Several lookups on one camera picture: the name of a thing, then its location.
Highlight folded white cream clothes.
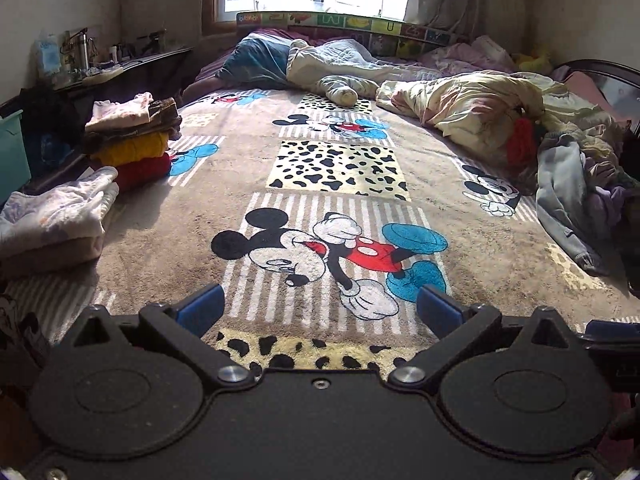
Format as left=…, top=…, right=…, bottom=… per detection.
left=1, top=166, right=119, bottom=280

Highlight stack of folded clothes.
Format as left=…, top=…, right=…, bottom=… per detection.
left=81, top=92, right=182, bottom=193

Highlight grey hooded garment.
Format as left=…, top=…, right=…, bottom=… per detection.
left=536, top=132, right=629, bottom=276

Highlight Mickey Mouse plush blanket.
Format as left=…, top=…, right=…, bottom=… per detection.
left=6, top=91, right=639, bottom=370

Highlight red cloth item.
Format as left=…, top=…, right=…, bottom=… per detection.
left=506, top=117, right=538, bottom=168

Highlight pale yellow crumpled quilt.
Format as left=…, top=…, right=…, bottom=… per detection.
left=375, top=70, right=625, bottom=167

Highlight teal plastic bin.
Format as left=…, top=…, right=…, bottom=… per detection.
left=0, top=110, right=32, bottom=204

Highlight dark side table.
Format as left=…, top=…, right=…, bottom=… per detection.
left=1, top=48, right=195, bottom=191

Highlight blue pillow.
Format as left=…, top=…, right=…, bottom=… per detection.
left=217, top=32, right=292, bottom=90

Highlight cream white quilted jacket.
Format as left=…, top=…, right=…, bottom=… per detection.
left=286, top=39, right=390, bottom=107

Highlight dark wooden bed footboard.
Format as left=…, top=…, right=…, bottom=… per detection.
left=552, top=58, right=639, bottom=134

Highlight steel thermos flask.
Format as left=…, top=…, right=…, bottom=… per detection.
left=60, top=27, right=96, bottom=73

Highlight colourful alphabet headboard panel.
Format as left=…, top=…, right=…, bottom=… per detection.
left=236, top=11, right=459, bottom=60

